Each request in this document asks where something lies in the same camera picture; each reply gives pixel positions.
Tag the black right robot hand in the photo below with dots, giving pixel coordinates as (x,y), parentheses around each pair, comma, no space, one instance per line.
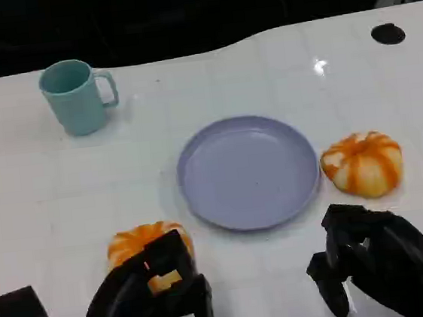
(396,260)

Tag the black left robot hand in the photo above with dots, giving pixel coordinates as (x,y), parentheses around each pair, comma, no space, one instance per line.
(128,307)

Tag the orange and white bread roll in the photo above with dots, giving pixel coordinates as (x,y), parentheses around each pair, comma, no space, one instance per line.
(129,243)
(363,165)

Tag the lilac plate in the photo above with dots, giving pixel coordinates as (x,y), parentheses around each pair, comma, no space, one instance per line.
(247,173)

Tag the pale green mug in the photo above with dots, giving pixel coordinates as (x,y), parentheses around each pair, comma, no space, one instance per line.
(77,104)

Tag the black round table grommet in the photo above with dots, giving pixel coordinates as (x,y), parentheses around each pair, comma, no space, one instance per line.
(387,34)

